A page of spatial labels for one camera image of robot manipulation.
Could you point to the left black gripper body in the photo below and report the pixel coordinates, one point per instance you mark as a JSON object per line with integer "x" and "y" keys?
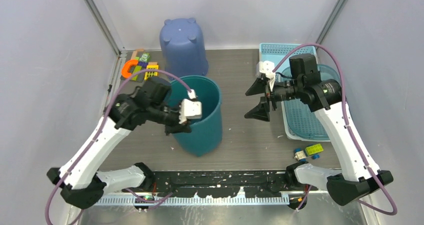
{"x": 158, "y": 115}

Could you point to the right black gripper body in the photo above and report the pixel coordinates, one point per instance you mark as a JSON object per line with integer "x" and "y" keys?
{"x": 285, "y": 90}

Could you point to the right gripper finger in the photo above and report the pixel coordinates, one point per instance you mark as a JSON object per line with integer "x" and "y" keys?
{"x": 260, "y": 112}
{"x": 258, "y": 87}

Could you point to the teal plastic bucket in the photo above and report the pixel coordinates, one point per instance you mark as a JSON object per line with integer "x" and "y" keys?
{"x": 207, "y": 132}

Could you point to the blue plastic bucket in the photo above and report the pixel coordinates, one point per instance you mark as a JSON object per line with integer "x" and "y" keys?
{"x": 183, "y": 48}

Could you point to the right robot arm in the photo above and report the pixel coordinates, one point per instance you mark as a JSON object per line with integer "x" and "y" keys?
{"x": 359, "y": 175}

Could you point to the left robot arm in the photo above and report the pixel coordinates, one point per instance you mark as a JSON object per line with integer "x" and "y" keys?
{"x": 82, "y": 184}

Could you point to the teal plastic basket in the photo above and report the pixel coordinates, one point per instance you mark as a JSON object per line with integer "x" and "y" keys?
{"x": 299, "y": 122}

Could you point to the light blue plastic basket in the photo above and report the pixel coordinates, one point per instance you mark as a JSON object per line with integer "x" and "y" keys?
{"x": 275, "y": 52}

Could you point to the yellow toy block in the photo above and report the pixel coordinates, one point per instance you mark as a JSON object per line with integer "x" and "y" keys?
{"x": 151, "y": 70}

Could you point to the purple toy block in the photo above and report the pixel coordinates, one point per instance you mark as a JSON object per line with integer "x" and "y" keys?
{"x": 142, "y": 64}

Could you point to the orange toy arch block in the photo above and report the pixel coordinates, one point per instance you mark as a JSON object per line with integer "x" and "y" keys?
{"x": 128, "y": 67}

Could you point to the green numbered toy block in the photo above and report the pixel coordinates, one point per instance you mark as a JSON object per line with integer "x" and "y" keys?
{"x": 145, "y": 57}

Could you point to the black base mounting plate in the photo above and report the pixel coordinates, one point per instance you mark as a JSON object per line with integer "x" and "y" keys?
{"x": 220, "y": 183}

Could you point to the lime green toy brick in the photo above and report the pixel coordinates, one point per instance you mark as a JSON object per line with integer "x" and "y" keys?
{"x": 314, "y": 149}

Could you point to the small toy car blue wheels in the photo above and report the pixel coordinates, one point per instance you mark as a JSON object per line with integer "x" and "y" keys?
{"x": 300, "y": 155}

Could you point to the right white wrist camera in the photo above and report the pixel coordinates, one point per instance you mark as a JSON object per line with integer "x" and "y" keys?
{"x": 265, "y": 73}

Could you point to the white cable duct strip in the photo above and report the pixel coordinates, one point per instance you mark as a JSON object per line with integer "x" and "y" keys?
{"x": 130, "y": 200}

